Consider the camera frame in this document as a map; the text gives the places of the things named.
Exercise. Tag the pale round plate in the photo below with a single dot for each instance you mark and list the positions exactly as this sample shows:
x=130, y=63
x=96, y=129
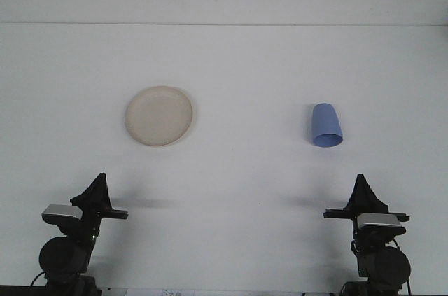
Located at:
x=159, y=115

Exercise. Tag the pale blue cup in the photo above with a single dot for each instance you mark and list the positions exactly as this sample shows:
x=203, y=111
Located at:
x=325, y=122

